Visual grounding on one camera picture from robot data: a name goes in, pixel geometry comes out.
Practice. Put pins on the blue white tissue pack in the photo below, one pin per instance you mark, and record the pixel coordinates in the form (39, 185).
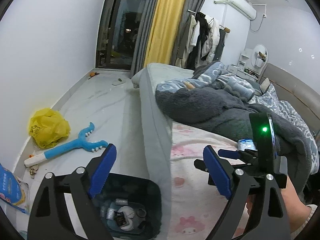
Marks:
(246, 144)

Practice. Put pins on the small keychain on floor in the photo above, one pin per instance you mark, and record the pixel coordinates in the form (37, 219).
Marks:
(33, 170)

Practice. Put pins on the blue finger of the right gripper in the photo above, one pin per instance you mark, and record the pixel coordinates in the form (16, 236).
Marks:
(229, 154)

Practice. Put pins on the yellow plastic bag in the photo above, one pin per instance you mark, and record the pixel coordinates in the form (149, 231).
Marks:
(47, 127)

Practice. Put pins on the white tissue ball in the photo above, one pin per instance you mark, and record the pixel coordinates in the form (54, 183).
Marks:
(128, 211)

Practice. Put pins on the round white vanity mirror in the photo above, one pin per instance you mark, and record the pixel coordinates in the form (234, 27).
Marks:
(259, 56)

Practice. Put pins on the grey curtain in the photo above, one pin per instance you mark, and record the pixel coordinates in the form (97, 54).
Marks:
(143, 36)

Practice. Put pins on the dark grey fleece blanket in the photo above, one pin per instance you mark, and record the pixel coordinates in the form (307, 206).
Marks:
(219, 112)

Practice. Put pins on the person's right hand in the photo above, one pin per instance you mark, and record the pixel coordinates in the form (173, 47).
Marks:
(249, 203)

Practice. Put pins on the white air conditioner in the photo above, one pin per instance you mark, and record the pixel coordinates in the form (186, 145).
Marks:
(241, 6)

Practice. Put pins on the black camera box green light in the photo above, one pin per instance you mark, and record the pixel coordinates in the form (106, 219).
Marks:
(264, 139)

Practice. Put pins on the blue white patterned duvet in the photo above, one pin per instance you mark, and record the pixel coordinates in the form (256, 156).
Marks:
(214, 75)

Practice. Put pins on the grey upholstered headboard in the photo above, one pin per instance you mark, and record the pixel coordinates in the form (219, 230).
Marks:
(289, 88)

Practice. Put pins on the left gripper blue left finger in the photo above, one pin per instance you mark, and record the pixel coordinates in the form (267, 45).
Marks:
(99, 169)

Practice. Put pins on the grey bed mattress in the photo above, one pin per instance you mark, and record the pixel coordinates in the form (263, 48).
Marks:
(157, 132)

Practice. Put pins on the clothes on hanging rack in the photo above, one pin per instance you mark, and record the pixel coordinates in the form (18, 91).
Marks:
(202, 41)

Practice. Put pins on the yellow curtain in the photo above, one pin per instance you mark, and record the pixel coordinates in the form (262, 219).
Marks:
(163, 31)

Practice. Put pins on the black Face tissue pack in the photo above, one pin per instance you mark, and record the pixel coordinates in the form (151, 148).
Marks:
(120, 219)

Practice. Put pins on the white flat item on floor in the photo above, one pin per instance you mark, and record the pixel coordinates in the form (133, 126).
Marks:
(119, 81)

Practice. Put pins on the blue plush slingshot toy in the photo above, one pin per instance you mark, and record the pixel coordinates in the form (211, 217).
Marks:
(79, 142)

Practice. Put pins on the orange item on floor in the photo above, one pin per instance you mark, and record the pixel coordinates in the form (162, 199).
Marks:
(93, 74)

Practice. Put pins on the blue snack bag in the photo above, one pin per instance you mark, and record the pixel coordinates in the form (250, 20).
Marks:
(14, 191)

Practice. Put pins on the black ribbed roll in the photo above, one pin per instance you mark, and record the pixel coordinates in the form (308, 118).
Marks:
(141, 213)

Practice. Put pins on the dark teal trash bin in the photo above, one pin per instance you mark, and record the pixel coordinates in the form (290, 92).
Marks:
(140, 193)

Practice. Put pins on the dark window door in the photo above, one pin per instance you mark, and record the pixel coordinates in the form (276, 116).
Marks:
(118, 32)

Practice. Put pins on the pink cartoon bed sheet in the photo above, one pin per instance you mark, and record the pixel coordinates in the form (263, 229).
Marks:
(195, 205)

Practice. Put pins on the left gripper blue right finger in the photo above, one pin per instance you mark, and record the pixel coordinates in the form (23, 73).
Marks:
(220, 171)

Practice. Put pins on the clear plastic wrapper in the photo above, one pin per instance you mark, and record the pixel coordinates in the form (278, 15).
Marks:
(121, 202)

